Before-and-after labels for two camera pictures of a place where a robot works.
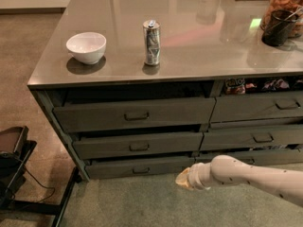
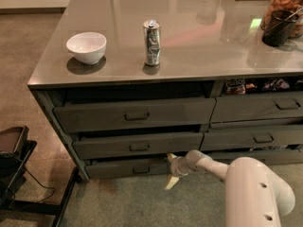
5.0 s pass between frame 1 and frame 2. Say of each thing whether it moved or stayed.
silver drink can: stayed
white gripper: moved
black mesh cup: stayed
